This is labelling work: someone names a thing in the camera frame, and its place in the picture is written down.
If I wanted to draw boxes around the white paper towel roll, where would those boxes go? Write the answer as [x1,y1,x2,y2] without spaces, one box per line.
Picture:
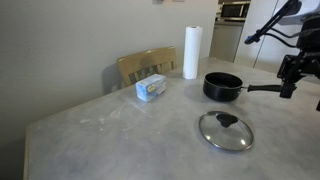
[182,25,203,80]

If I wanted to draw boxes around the wooden chair with slatted back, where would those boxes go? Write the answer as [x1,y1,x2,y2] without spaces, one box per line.
[116,45,178,89]

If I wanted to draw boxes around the black cable with blue tape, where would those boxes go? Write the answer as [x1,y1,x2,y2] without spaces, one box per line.
[244,0,301,46]

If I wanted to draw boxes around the glass lid with black knob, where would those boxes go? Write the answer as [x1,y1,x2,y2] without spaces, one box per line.
[198,110,255,152]

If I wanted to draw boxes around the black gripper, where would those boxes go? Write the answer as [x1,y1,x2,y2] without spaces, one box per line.
[276,14,320,113]

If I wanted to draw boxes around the thin black cable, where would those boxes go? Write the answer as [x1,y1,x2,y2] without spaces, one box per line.
[265,27,302,50]

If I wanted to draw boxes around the black pot with long handle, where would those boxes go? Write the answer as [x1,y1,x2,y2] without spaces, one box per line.
[202,71,283,103]

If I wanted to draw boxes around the black microwave oven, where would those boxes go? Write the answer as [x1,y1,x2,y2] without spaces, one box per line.
[220,0,251,21]

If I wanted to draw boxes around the light blue cardboard box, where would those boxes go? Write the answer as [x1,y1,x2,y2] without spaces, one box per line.
[135,73,167,103]

